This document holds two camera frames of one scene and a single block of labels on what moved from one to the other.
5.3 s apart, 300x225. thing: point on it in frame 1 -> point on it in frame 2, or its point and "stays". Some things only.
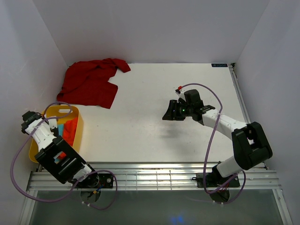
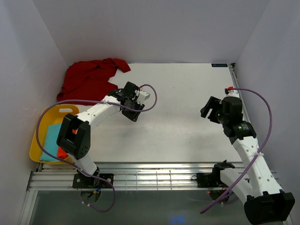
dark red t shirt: [87, 82] stays
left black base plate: [98, 180] stays
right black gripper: [170, 115] -> [213, 103]
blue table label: [219, 65] stays
